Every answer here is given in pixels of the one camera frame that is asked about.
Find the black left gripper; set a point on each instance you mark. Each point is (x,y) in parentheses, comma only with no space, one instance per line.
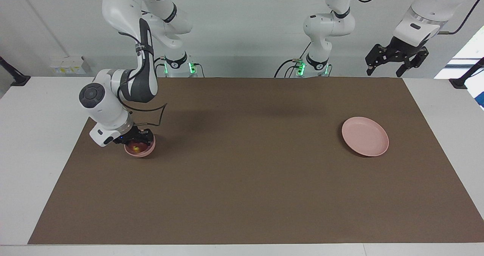
(401,50)

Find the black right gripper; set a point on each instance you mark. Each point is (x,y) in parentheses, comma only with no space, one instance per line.
(131,135)

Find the dark red apple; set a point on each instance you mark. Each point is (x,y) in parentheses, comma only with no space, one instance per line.
(137,148)

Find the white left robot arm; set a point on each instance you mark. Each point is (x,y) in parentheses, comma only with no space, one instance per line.
(329,25)

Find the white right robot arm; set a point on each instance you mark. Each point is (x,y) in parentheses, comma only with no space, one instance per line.
(113,108)

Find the pink bowl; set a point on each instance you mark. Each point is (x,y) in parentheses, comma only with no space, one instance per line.
(141,154)

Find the pink plate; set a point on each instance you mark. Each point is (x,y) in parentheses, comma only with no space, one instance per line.
(365,137)

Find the blue object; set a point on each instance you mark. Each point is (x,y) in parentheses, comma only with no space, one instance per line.
(481,100)

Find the brown table mat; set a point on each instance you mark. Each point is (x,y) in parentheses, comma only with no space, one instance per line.
(242,180)

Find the black clamp mount post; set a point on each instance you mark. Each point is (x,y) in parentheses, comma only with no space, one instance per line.
(19,80)
(459,83)

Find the white wall socket box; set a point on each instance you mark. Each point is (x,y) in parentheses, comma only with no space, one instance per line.
(68,66)

